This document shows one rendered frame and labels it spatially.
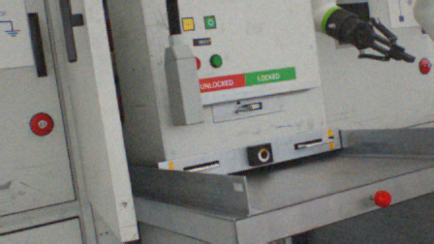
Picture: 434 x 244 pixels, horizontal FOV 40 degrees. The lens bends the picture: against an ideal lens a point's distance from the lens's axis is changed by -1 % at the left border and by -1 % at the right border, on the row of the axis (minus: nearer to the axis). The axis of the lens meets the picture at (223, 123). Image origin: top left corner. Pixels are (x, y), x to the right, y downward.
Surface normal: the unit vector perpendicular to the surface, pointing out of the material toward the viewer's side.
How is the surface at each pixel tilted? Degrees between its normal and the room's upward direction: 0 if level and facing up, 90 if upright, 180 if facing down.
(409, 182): 90
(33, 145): 90
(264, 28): 90
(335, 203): 90
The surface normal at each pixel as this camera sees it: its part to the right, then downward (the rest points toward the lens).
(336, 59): 0.50, -0.03
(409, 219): -0.86, 0.15
